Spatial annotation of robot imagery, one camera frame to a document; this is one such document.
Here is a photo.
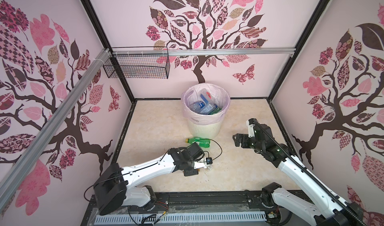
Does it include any clear bottle green white label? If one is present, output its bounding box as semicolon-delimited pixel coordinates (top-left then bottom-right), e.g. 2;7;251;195
204;164;213;172

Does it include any clear bottle blue label white cap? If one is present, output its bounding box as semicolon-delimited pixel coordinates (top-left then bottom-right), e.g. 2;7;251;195
198;102;217;115

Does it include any clear bottle blue cap red label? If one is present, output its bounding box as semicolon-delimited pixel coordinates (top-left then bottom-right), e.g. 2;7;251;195
200;89;215;104

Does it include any clear bottle blue label front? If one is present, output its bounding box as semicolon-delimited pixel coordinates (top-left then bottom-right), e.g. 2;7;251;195
189;101;206;113

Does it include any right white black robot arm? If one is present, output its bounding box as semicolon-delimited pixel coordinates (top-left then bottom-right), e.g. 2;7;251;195
233;118;365;226

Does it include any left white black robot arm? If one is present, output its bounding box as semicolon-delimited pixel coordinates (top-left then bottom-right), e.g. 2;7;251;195
92;142;213;216

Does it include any cream plastic waste bin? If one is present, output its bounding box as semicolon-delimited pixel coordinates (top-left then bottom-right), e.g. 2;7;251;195
188;120;223;139

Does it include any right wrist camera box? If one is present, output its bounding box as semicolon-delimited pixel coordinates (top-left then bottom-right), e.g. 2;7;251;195
246;118;258;138

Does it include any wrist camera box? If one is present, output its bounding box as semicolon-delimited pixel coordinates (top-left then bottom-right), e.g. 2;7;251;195
194;157;213;170
246;118;258;138

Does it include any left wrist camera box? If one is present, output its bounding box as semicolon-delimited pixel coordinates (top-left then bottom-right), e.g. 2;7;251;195
194;157;213;170

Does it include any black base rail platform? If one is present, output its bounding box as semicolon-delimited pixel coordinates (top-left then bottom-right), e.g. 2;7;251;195
80;189;341;226

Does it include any white slotted cable duct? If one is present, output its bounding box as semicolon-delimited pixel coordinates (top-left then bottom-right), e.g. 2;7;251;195
93;212;267;226

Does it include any back aluminium frame rail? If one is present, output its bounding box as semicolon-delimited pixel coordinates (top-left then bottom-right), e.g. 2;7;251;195
113;47;296;56

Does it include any aluminium frame rail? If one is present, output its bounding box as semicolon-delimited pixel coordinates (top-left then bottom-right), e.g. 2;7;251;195
113;47;296;56
1;48;110;210

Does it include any black wire mesh basket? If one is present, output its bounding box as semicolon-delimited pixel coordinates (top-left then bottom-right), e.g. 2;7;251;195
103;46;171;79

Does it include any left aluminium frame rail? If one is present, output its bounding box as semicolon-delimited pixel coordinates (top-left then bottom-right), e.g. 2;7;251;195
1;48;110;210

